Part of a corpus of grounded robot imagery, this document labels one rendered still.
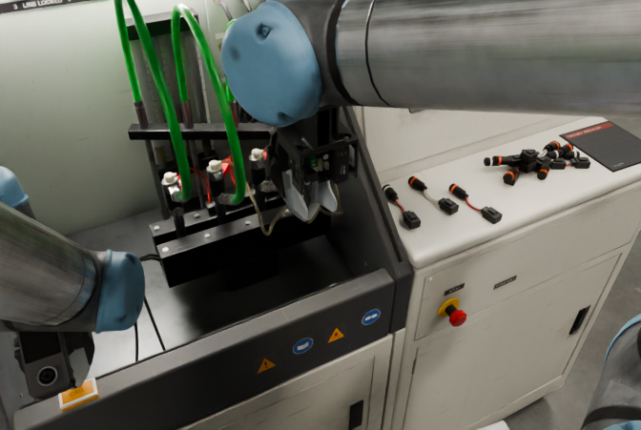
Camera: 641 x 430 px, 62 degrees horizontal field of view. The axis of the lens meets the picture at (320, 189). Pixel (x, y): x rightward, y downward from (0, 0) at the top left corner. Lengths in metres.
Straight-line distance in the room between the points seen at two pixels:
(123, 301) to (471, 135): 0.90
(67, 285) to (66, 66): 0.73
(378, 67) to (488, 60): 0.06
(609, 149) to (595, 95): 1.11
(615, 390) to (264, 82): 0.41
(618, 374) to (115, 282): 0.46
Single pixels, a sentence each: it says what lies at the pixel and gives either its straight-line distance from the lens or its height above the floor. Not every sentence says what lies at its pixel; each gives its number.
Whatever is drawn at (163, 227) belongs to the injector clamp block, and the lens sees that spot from 1.06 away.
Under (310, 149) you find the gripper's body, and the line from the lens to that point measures 0.56.
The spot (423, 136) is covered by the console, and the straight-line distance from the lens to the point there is 1.15.
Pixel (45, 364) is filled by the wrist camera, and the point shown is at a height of 1.12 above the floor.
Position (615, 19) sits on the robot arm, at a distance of 0.26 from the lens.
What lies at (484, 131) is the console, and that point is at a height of 1.02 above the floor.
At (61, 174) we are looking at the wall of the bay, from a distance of 1.25.
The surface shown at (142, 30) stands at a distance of 0.76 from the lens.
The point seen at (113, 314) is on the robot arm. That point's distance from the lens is 0.52.
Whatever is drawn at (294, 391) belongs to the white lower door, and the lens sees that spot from 1.07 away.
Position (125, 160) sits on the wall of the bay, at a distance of 1.26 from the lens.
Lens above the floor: 1.66
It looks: 38 degrees down
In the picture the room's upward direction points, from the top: straight up
